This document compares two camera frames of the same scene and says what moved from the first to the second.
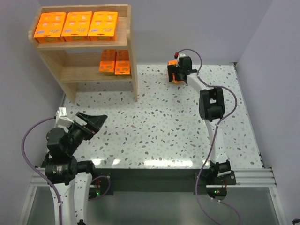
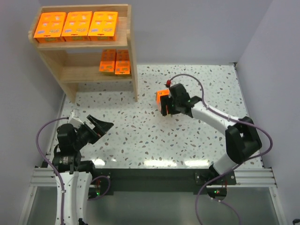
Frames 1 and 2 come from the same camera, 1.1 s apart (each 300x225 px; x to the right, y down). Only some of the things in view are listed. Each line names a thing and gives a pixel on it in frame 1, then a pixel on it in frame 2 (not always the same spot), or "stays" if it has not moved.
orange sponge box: (108, 60) stays
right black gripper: (175, 71) -> (172, 103)
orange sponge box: (77, 26) stays
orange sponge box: (122, 65) stays
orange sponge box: (174, 63) -> (161, 93)
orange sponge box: (103, 26) stays
